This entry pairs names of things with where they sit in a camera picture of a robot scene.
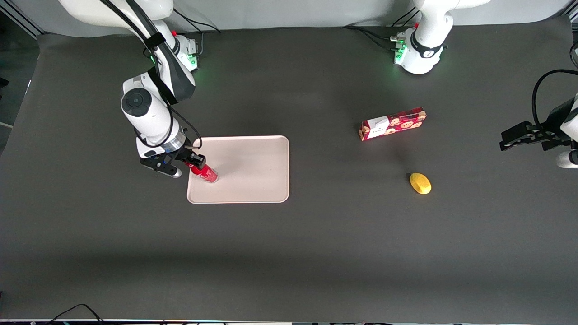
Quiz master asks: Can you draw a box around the thin black floor cable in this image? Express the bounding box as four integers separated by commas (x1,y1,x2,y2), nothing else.
49,304,105,325

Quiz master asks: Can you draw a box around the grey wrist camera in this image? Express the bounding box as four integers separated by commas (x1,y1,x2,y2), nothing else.
556,150,578,169
140,158,183,178

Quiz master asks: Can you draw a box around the red cookie box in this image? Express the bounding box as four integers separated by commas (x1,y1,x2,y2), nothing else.
359,107,427,142

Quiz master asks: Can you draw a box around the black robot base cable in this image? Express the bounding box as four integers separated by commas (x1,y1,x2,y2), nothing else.
173,8,222,57
342,7,418,51

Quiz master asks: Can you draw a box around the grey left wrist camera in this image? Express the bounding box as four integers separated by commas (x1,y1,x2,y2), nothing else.
556,150,578,169

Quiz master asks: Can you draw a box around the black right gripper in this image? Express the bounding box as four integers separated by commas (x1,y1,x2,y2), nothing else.
155,144,207,172

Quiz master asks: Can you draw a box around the red coke bottle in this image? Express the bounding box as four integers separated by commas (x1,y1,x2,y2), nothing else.
185,162,219,183

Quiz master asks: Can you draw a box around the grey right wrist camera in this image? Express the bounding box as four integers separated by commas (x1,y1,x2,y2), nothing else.
140,158,183,178

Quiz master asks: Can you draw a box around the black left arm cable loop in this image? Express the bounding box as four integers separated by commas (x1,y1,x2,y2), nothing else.
532,69,578,132

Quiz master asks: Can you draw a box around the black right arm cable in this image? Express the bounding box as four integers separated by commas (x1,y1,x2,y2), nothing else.
100,0,202,150

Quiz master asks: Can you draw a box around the beige rectangular plastic tray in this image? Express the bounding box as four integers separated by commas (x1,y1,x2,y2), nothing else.
186,135,290,204

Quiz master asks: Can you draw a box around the yellow lemon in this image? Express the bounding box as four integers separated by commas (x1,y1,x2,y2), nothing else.
409,172,432,195

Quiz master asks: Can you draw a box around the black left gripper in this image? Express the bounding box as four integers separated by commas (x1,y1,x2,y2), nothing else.
499,100,575,152

